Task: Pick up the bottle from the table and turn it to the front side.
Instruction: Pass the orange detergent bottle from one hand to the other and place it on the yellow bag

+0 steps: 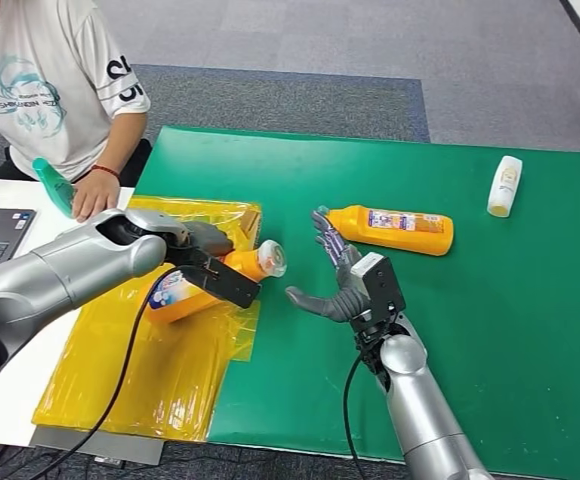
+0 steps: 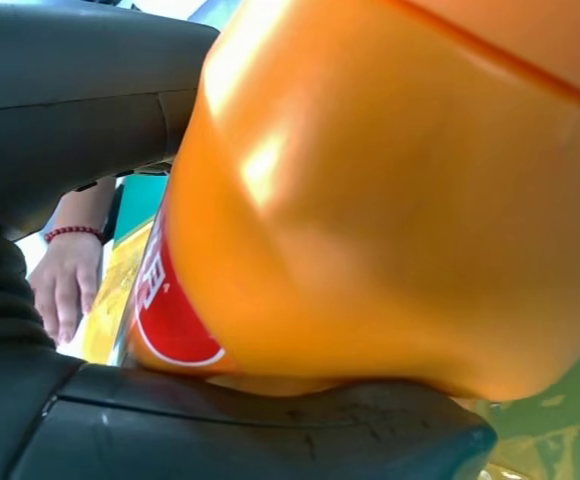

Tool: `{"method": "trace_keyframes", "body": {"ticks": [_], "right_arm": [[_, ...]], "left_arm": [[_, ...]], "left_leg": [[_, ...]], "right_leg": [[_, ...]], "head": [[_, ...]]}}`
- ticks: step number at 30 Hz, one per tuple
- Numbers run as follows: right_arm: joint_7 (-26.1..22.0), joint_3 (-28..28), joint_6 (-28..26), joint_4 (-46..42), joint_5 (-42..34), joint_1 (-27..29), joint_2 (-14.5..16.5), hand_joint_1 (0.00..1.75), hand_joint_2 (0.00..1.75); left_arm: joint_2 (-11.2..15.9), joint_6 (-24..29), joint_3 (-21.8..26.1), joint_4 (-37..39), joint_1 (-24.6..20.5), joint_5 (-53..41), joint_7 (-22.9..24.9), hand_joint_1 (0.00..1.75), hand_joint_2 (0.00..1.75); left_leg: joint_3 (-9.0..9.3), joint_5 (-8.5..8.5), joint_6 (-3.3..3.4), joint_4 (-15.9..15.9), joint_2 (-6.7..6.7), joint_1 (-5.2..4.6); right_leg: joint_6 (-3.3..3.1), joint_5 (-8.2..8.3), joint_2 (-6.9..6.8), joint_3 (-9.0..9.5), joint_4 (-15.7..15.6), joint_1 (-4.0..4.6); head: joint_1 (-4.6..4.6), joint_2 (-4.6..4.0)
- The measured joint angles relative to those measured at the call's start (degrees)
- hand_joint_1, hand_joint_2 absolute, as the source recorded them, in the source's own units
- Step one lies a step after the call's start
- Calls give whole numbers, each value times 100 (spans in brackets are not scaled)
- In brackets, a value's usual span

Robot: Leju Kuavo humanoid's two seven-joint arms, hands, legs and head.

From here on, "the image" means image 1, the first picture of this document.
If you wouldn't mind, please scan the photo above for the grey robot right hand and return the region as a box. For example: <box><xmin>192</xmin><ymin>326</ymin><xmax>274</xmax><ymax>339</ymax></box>
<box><xmin>285</xmin><ymin>209</ymin><xmax>371</xmax><ymax>325</ymax></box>

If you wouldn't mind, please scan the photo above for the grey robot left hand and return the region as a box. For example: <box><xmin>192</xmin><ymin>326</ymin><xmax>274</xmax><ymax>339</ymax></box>
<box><xmin>182</xmin><ymin>221</ymin><xmax>235</xmax><ymax>260</ymax></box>

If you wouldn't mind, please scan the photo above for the orange bottle with clear cap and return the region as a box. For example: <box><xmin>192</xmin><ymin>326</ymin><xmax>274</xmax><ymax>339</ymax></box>
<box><xmin>142</xmin><ymin>239</ymin><xmax>288</xmax><ymax>326</ymax></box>
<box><xmin>317</xmin><ymin>204</ymin><xmax>455</xmax><ymax>258</ymax></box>

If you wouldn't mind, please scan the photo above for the teal plastic bottle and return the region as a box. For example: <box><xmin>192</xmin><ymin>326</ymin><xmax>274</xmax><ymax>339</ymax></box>
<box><xmin>32</xmin><ymin>156</ymin><xmax>77</xmax><ymax>220</ymax></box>

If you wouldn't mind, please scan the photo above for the white plastic bottle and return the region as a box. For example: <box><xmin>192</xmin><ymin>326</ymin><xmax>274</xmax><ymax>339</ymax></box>
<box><xmin>486</xmin><ymin>155</ymin><xmax>523</xmax><ymax>219</ymax></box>

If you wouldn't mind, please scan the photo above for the person's left hand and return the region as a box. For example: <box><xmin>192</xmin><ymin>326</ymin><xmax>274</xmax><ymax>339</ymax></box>
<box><xmin>71</xmin><ymin>170</ymin><xmax>121</xmax><ymax>224</ymax></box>

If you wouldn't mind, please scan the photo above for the yellow plastic bag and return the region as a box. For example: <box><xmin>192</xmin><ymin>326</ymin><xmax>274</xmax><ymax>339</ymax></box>
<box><xmin>32</xmin><ymin>195</ymin><xmax>263</xmax><ymax>444</ymax></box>

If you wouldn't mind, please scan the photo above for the green table mat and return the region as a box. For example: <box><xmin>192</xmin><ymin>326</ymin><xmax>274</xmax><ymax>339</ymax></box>
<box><xmin>135</xmin><ymin>125</ymin><xmax>580</xmax><ymax>480</ymax></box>

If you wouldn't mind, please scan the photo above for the grey metal plate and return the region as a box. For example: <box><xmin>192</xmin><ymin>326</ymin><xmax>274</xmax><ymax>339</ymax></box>
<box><xmin>30</xmin><ymin>427</ymin><xmax>165</xmax><ymax>467</ymax></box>

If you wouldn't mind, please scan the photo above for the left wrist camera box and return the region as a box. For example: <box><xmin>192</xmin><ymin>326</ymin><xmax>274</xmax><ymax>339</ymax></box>
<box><xmin>177</xmin><ymin>254</ymin><xmax>262</xmax><ymax>311</ymax></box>

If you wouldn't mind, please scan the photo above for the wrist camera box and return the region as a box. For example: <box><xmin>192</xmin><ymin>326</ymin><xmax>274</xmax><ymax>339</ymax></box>
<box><xmin>350</xmin><ymin>251</ymin><xmax>407</xmax><ymax>339</ymax></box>
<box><xmin>177</xmin><ymin>254</ymin><xmax>262</xmax><ymax>311</ymax></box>

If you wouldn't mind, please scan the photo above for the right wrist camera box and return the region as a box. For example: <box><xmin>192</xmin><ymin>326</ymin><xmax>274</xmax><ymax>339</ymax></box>
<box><xmin>350</xmin><ymin>251</ymin><xmax>407</xmax><ymax>339</ymax></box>

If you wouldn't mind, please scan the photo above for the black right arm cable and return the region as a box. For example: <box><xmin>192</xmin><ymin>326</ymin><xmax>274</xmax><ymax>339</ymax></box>
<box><xmin>342</xmin><ymin>354</ymin><xmax>371</xmax><ymax>480</ymax></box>

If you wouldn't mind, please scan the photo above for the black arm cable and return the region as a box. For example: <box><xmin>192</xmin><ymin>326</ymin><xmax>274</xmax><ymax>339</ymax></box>
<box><xmin>30</xmin><ymin>264</ymin><xmax>206</xmax><ymax>480</ymax></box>
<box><xmin>342</xmin><ymin>354</ymin><xmax>371</xmax><ymax>480</ymax></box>

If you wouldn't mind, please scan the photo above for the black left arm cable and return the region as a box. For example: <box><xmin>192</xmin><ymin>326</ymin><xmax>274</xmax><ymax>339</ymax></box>
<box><xmin>30</xmin><ymin>264</ymin><xmax>206</xmax><ymax>480</ymax></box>

